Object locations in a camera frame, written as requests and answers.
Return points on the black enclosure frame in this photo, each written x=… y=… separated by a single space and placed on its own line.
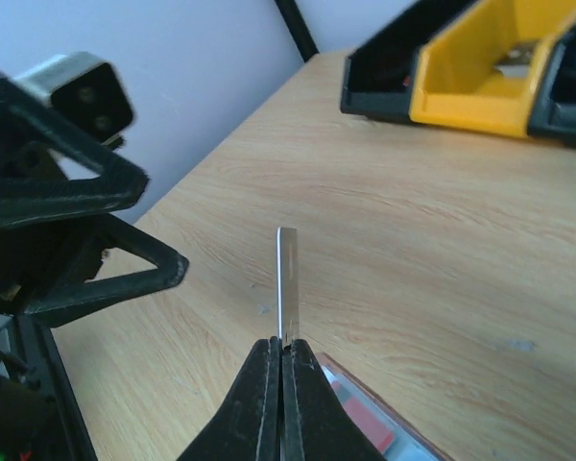
x=297 y=28

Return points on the yellow middle bin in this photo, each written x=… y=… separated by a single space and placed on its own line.
x=457 y=84

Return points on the black right bin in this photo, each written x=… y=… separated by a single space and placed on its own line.
x=554 y=111

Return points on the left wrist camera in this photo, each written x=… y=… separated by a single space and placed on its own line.
x=84 y=89

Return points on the black left bin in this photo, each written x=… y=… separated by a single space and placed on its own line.
x=379 y=75

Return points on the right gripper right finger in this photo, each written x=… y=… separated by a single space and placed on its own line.
x=315 y=425

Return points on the grey VIP card in bin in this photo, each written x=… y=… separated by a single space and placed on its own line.
x=517 y=61

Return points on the dark grey credit card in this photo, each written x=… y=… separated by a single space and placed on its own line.
x=287 y=283

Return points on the black bin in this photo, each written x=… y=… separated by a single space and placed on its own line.
x=554 y=111
x=379 y=75

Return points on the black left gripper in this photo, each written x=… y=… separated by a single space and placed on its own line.
x=51 y=170

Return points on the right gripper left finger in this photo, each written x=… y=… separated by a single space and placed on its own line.
x=246 y=425

